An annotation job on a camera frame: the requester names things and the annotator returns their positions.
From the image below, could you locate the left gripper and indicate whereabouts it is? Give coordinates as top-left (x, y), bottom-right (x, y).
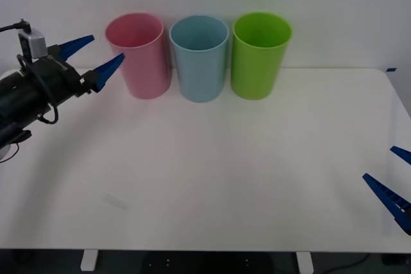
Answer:
top-left (29, 34), bottom-right (127, 100)

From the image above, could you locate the white table leg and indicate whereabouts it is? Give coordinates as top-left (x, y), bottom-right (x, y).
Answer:
top-left (80, 250), bottom-right (99, 272)
top-left (295, 251), bottom-right (314, 274)

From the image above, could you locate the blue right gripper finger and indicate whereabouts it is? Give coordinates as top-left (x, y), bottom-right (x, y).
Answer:
top-left (362, 173), bottom-right (411, 235)
top-left (389, 146), bottom-right (411, 165)

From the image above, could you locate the green plastic bin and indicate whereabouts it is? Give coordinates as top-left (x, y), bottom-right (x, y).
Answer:
top-left (229, 12), bottom-right (293, 101)

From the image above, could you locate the pale blue plastic bin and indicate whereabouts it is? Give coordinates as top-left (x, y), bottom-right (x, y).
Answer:
top-left (168, 14), bottom-right (230, 103)

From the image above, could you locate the pink plastic bin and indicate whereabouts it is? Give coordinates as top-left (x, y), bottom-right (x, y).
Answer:
top-left (104, 12), bottom-right (171, 100)

